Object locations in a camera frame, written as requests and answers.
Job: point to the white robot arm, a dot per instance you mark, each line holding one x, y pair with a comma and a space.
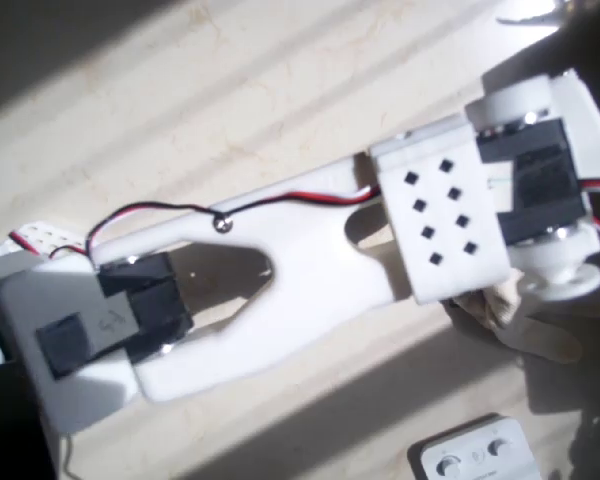
320, 260

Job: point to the large dark flat panel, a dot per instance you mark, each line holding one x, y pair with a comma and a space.
555, 385

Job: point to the black knitted fabric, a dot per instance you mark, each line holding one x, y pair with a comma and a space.
597, 445

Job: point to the white device with knobs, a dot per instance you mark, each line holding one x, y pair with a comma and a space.
480, 460

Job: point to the black box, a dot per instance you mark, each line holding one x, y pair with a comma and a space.
5, 435

